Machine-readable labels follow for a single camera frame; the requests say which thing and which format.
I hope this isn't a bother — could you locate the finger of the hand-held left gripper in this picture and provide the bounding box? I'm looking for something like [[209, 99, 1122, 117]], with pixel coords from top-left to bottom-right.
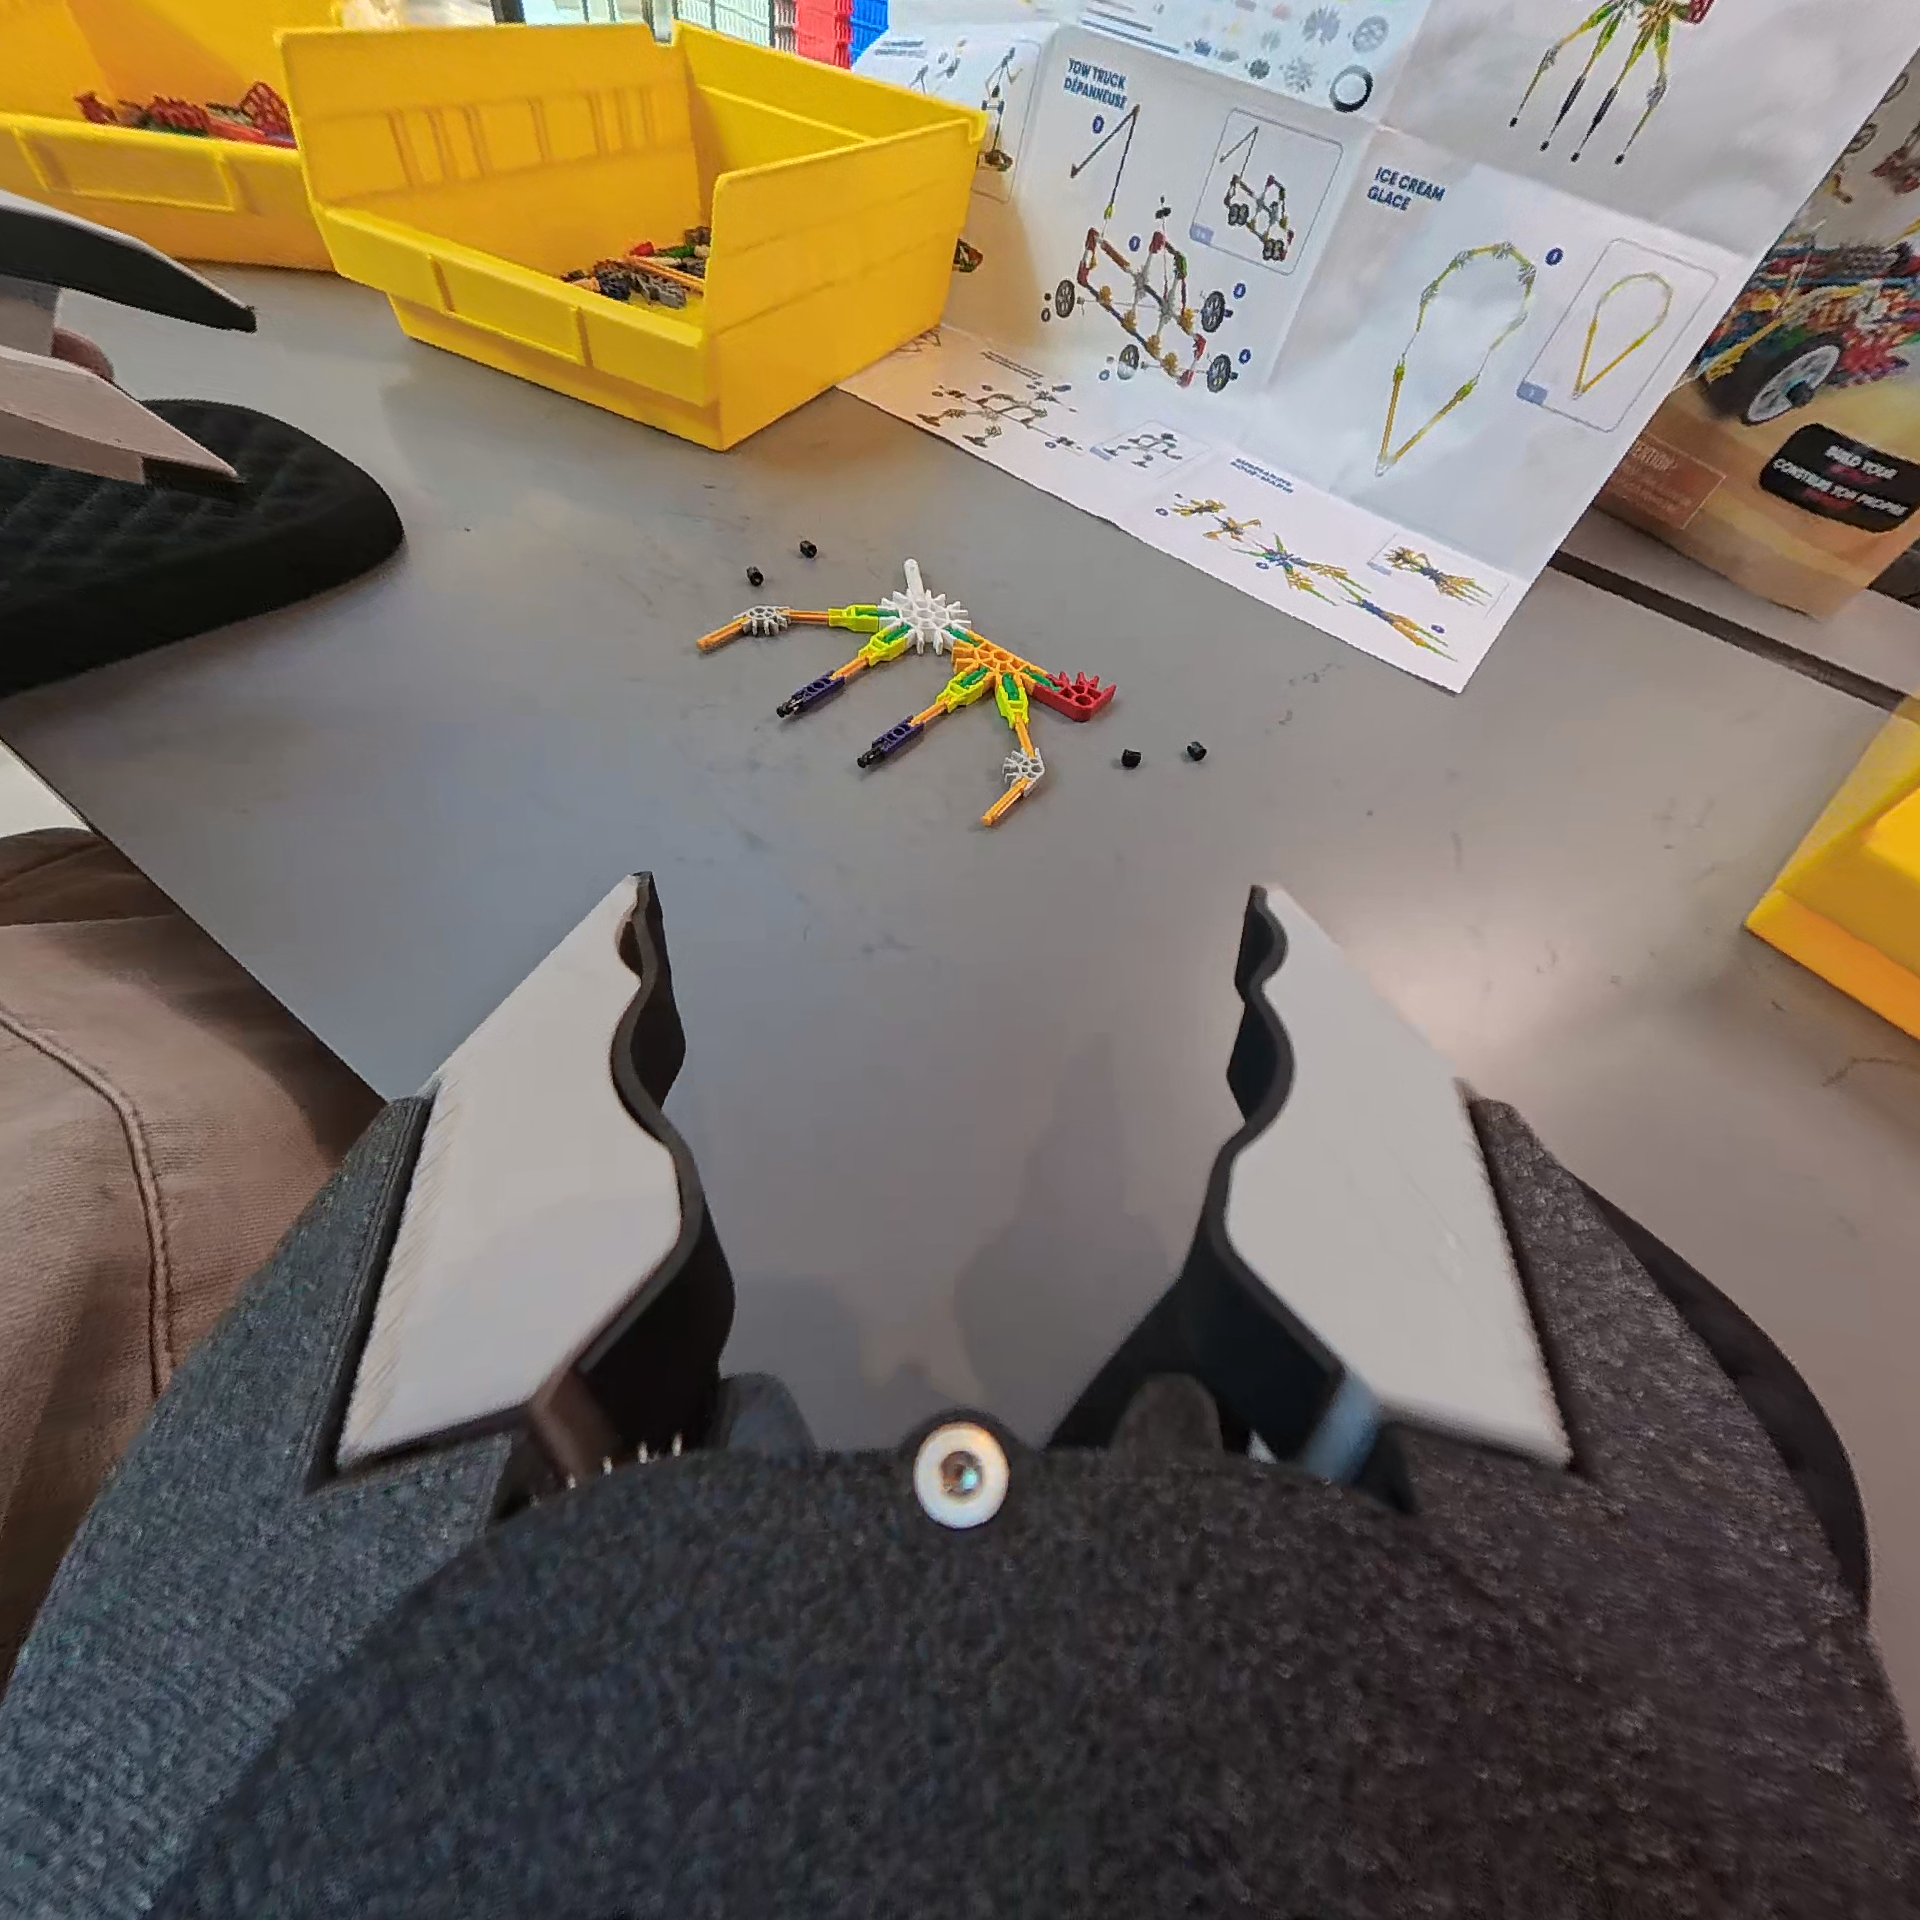
[[0, 200, 261, 349], [0, 347, 243, 487]]

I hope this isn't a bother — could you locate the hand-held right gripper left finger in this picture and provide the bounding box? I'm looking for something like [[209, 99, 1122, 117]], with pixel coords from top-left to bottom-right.
[[337, 872, 735, 1488]]

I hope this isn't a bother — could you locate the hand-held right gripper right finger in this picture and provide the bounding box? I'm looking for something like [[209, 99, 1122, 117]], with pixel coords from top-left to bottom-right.
[[1049, 884, 1575, 1488]]

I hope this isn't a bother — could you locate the yellow plastic bin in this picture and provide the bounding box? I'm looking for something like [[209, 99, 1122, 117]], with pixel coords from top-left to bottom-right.
[[0, 0, 339, 275], [1747, 719, 1920, 1039], [278, 23, 987, 452]]

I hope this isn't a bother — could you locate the colourful construction toy model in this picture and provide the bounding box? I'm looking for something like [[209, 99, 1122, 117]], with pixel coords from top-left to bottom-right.
[[785, 558, 1121, 758]]

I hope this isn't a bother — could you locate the grey desk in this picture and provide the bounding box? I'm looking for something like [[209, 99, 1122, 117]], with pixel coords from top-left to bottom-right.
[[0, 256, 1920, 1727]]

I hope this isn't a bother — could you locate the black mesh wrist rest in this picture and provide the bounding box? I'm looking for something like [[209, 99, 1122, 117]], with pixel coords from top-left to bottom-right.
[[0, 403, 407, 694]]

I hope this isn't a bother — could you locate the pile of red and dark pieces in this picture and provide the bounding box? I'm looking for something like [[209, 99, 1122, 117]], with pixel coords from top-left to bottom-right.
[[76, 82, 298, 152]]

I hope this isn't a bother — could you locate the beige jacket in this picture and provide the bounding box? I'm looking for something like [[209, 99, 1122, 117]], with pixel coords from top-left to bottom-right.
[[0, 832, 385, 1667]]

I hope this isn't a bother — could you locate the pile of colourful construction pieces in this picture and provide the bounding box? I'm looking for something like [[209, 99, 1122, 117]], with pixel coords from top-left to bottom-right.
[[563, 224, 713, 309]]

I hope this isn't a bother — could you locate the construction toy set box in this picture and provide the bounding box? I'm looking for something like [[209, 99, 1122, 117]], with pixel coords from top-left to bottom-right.
[[1597, 59, 1920, 619]]

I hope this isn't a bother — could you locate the white folded instruction sheet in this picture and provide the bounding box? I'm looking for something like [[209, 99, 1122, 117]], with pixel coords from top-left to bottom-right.
[[838, 0, 1920, 694]]

